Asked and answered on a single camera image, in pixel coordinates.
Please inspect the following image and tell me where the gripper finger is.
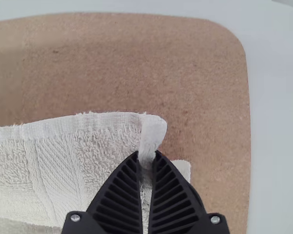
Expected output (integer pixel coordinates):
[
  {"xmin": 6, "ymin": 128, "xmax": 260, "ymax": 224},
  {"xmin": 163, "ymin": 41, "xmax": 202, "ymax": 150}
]
[
  {"xmin": 61, "ymin": 150, "xmax": 144, "ymax": 234},
  {"xmin": 150, "ymin": 150, "xmax": 231, "ymax": 234}
]

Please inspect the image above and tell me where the pale towel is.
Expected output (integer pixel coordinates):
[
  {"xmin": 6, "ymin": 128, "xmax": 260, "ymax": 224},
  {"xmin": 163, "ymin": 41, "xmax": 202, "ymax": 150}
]
[{"xmin": 0, "ymin": 111, "xmax": 192, "ymax": 234}]

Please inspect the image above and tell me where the cork mat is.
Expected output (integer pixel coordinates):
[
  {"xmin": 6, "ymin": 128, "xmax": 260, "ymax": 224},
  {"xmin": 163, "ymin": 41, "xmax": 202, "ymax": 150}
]
[{"xmin": 0, "ymin": 12, "xmax": 251, "ymax": 234}]

